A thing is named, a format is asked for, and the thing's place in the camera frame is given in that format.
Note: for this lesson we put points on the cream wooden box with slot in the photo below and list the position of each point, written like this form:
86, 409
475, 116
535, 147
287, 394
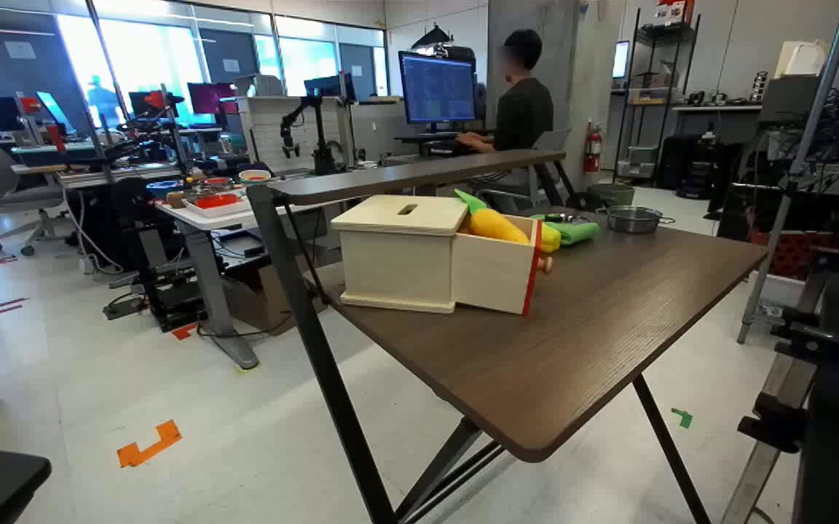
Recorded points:
394, 262

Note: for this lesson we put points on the wooden drawer with orange edge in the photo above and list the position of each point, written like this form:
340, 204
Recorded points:
494, 278

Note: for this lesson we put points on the round steel pot lid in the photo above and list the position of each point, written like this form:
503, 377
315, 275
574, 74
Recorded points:
560, 217

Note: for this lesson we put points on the brown cardboard box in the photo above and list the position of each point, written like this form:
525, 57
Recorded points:
257, 294

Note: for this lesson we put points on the computer monitor with blue screen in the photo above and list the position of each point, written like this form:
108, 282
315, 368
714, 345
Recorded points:
437, 89

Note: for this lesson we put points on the person in dark shirt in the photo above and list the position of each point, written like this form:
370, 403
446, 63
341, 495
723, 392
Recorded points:
523, 112

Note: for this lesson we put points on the red fire extinguisher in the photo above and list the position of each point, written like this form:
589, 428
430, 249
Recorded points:
593, 148

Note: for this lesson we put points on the white desk with grey legs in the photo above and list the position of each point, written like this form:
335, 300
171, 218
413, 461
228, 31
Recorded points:
210, 291

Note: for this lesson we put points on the red tray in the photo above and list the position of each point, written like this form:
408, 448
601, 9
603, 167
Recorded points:
217, 201

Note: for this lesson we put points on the small steel pot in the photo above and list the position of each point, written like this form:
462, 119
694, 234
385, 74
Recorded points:
633, 221

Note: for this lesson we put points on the metal shelf rack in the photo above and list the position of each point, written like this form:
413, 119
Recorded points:
654, 98

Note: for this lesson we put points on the green floor tape marker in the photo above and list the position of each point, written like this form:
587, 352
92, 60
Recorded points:
684, 418

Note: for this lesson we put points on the orange floor tape marker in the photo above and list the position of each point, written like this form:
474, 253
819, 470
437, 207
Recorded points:
134, 454

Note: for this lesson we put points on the red crate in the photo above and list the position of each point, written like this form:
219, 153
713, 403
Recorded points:
794, 253

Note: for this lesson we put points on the grey metal tripod pole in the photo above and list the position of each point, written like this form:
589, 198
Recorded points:
809, 135

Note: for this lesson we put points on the white box on shelf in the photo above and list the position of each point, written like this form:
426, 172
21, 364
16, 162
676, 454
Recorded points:
800, 60

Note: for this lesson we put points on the black metal table frame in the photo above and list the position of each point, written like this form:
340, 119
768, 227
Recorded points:
319, 351

